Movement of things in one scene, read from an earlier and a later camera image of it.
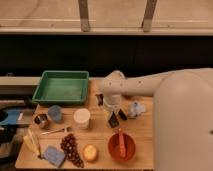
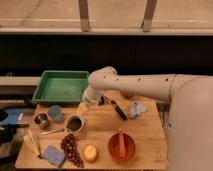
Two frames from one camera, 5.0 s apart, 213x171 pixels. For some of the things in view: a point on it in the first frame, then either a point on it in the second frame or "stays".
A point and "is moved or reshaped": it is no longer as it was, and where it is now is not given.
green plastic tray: x=62 y=86 stays
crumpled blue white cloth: x=136 y=110 stays
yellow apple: x=90 y=152 stays
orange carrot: x=121 y=144 stays
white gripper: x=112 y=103 → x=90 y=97
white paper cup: x=81 y=117 is moved or reshaped
